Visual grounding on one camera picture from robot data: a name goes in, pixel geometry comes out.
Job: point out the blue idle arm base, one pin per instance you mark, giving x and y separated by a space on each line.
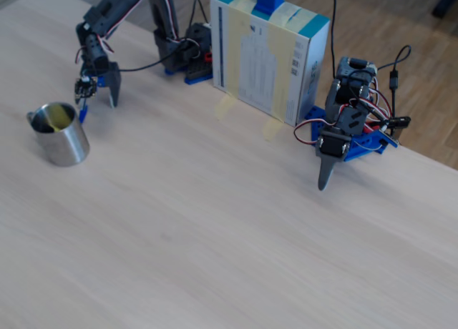
368 143

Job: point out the red connector block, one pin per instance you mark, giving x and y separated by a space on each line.
208 57

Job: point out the white teal cardboard box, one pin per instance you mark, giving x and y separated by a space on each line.
250 64

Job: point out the silver metal cup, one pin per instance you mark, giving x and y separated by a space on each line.
66 146

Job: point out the grey idle gripper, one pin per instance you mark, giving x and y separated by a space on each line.
331 146

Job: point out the yellow masking tape strip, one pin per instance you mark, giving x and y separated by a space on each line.
226 109
272 128

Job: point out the black wrist camera board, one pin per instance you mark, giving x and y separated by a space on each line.
85 89

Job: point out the black plug connector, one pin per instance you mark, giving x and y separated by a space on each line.
397 121

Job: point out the blue camera post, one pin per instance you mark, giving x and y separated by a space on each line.
268 0

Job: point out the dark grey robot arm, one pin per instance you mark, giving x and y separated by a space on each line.
161 21

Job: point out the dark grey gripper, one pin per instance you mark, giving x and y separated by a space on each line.
113 79

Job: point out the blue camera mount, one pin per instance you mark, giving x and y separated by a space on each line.
100 82

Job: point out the blue capped ballpoint pen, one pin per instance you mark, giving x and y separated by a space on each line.
83 114

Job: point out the yellow highlighter black cap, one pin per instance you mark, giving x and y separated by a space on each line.
60 117

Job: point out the black furniture foot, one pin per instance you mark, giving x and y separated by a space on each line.
445 1

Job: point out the blue arm base plate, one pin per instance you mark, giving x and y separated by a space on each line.
195 80

